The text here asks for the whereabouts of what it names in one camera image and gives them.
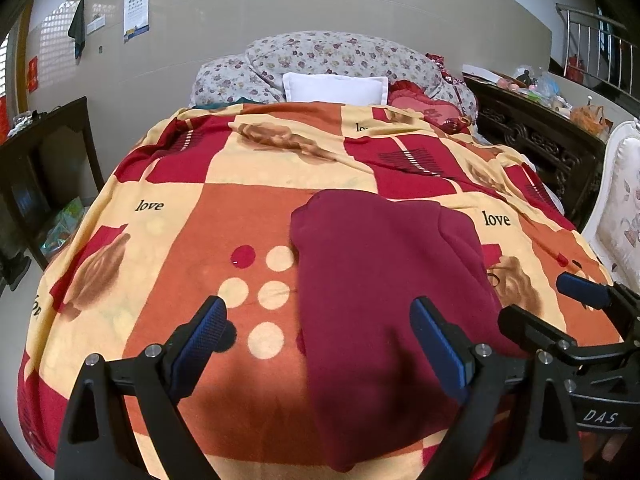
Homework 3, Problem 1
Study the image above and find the checked printed blanket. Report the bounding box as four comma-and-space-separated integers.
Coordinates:
17, 102, 623, 480

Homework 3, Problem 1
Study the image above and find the dark green hanging cloth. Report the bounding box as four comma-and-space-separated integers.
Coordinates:
68, 0, 87, 61

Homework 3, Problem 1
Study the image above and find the green snack bag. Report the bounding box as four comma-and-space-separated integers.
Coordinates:
40, 197, 86, 261

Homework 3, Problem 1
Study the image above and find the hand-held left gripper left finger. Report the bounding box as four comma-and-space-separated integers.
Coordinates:
55, 295, 228, 480

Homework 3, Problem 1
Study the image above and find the white pillow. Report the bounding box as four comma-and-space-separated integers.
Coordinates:
282, 72, 390, 106

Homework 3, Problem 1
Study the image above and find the dark object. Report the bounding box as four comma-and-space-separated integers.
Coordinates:
0, 252, 31, 291

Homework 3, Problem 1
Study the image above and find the metal stair railing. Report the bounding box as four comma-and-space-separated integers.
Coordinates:
555, 2, 633, 93

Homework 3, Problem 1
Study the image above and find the white paper sheet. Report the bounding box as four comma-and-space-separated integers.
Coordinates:
462, 64, 501, 81

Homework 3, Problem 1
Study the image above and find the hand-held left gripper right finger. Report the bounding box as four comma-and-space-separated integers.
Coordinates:
409, 296, 585, 480

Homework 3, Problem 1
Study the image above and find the clear plastic bag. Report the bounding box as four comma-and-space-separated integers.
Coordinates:
515, 65, 573, 111

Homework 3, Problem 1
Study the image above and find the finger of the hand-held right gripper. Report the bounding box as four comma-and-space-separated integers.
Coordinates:
497, 305, 640, 366
556, 272, 640, 346

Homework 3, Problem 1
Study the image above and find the floral quilt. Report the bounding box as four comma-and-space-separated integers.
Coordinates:
192, 31, 481, 133

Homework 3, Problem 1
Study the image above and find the red ruffled pillow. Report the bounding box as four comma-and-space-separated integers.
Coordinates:
387, 82, 473, 133

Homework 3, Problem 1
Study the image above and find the maroon sweater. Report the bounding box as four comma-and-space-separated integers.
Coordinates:
290, 188, 531, 473

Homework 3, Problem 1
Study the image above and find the white crumpled bag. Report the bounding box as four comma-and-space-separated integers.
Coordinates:
7, 110, 41, 136

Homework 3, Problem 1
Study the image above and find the person's right hand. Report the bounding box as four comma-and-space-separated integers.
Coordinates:
595, 430, 633, 466

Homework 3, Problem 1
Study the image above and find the eye chart wall poster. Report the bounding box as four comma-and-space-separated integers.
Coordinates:
123, 0, 151, 43

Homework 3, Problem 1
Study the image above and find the dark wooden cabinet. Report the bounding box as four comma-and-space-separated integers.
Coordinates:
0, 97, 106, 271

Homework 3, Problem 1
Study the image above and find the carved dark wooden sideboard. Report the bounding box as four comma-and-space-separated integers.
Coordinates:
462, 74, 608, 231

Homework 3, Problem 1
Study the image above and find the white upholstered chair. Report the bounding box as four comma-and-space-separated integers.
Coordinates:
582, 119, 640, 291

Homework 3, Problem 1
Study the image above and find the orange plastic bag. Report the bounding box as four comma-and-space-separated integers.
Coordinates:
570, 102, 613, 138

